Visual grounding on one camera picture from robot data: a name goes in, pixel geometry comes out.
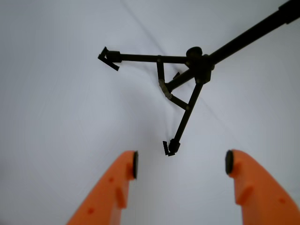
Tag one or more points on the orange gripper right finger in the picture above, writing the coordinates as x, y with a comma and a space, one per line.
262, 199

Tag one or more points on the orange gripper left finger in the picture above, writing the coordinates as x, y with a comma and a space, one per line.
104, 203

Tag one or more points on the black tripod stand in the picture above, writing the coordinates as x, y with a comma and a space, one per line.
201, 65

